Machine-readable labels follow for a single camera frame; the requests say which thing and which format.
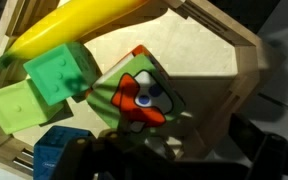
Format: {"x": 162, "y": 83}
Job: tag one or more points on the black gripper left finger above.
{"x": 117, "y": 160}

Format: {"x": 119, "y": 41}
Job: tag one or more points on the blue plastic block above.
{"x": 50, "y": 150}

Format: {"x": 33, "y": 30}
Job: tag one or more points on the yellow toy banana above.
{"x": 70, "y": 23}

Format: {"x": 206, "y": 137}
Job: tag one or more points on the wooden tray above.
{"x": 197, "y": 43}

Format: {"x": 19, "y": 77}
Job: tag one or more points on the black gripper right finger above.
{"x": 274, "y": 156}

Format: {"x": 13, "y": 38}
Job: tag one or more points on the dark green plastic block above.
{"x": 54, "y": 75}

